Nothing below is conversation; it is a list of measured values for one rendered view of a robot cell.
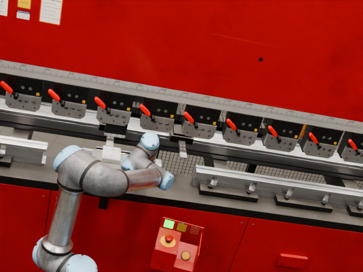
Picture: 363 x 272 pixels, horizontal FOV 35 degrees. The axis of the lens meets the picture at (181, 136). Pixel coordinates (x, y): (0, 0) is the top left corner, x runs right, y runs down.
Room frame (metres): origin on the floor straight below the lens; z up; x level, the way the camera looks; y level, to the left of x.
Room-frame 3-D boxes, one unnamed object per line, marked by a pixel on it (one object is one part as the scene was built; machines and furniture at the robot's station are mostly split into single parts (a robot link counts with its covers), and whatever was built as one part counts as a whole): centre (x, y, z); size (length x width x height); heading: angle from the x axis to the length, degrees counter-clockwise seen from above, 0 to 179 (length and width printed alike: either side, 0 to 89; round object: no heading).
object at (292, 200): (2.40, -0.69, 0.89); 0.30 x 0.05 x 0.03; 102
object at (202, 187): (2.32, -0.30, 0.89); 0.30 x 0.05 x 0.03; 102
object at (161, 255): (2.00, -0.12, 0.75); 0.20 x 0.16 x 0.18; 91
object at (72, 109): (2.21, 0.52, 1.26); 0.15 x 0.09 x 0.17; 102
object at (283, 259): (2.31, -0.73, 0.59); 0.15 x 0.02 x 0.07; 102
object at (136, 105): (2.69, 0.18, 1.02); 0.37 x 0.06 x 0.04; 102
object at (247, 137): (2.37, -0.26, 1.26); 0.15 x 0.09 x 0.17; 102
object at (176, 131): (2.48, -0.01, 1.01); 0.26 x 0.12 x 0.05; 12
